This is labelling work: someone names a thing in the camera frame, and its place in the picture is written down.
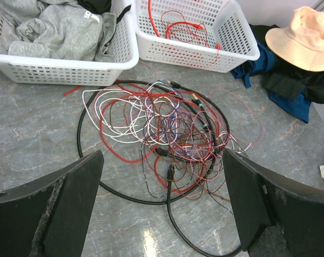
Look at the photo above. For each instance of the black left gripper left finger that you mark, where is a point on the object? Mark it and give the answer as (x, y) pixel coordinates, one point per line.
(50, 216)

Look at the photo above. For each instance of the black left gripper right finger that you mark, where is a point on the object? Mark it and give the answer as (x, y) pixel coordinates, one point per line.
(261, 197)

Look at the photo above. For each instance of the blue garment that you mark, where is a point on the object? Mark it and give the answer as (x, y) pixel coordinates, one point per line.
(299, 107)

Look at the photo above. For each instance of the black garment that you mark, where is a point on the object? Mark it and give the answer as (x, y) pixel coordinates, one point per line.
(293, 80)

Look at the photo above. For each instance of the beige bucket hat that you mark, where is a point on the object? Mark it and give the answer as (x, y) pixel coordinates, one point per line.
(301, 43)

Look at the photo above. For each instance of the right white basket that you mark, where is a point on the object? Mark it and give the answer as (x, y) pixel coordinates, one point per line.
(208, 35)

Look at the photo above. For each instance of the white basket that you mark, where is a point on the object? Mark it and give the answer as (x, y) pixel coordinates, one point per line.
(123, 48)
(208, 35)

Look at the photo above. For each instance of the grey garment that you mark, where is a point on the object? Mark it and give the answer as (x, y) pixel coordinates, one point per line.
(56, 29)

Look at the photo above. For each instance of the middle white basket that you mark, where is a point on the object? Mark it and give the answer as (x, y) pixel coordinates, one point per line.
(123, 48)

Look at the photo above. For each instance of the black printed shirt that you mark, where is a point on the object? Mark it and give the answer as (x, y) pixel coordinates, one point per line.
(96, 7)

